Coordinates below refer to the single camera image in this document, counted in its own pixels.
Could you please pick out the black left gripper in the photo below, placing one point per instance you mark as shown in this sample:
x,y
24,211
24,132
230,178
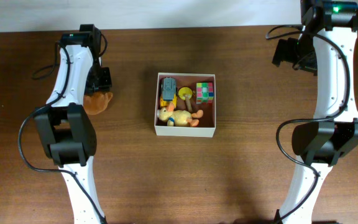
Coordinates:
x,y
105,84

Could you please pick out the yellow wooden rattle drum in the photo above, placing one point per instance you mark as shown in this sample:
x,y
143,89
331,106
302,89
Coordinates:
x,y
185,93

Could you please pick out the white cardboard box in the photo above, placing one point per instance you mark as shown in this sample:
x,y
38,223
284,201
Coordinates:
x,y
207,125

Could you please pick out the grey yellow toy car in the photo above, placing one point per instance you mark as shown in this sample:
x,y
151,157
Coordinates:
x,y
168,92

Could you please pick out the yellow plush duck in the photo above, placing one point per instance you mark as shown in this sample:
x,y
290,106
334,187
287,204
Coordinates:
x,y
180,118

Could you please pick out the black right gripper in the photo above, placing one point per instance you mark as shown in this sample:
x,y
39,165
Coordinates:
x,y
284,53

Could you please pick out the brown plush toy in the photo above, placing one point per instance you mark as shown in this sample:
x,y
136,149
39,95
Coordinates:
x,y
97,102

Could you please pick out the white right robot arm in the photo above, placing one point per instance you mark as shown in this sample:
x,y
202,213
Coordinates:
x,y
324,45

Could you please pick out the colourful puzzle cube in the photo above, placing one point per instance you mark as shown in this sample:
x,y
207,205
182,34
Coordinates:
x,y
204,93

